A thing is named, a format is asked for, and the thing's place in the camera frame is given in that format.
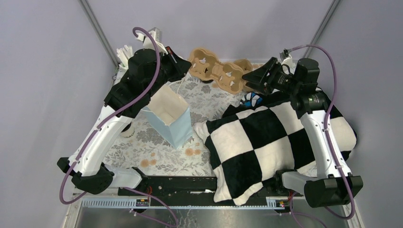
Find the light blue paper bag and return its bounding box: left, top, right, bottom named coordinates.
left=142, top=85, right=192, bottom=149

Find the floral patterned table mat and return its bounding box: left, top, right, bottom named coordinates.
left=104, top=74, right=245, bottom=176

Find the single white paper cup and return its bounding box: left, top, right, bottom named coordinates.
left=120, top=123, right=134, bottom=138

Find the stack of cardboard cup carriers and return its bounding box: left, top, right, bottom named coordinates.
left=233, top=59, right=263, bottom=93

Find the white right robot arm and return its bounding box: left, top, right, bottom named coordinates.
left=242, top=57, right=364, bottom=208

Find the black white checkered pillow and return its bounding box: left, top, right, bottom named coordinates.
left=192, top=91, right=358, bottom=207

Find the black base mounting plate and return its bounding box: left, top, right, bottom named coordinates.
left=135, top=176, right=291, bottom=209

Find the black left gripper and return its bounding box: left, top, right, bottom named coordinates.
left=145, top=46, right=192, bottom=97

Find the green cup with straws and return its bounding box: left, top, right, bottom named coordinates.
left=116, top=45, right=134, bottom=71

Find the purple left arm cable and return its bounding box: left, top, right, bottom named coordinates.
left=59, top=27, right=180, bottom=228

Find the blue white patterned object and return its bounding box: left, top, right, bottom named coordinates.
left=240, top=92, right=262, bottom=107

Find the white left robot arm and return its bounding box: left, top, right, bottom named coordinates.
left=57, top=47, right=192, bottom=195

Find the single cardboard cup carrier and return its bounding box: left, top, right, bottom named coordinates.
left=188, top=48, right=243, bottom=94

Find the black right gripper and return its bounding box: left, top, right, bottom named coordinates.
left=241, top=57, right=300, bottom=96

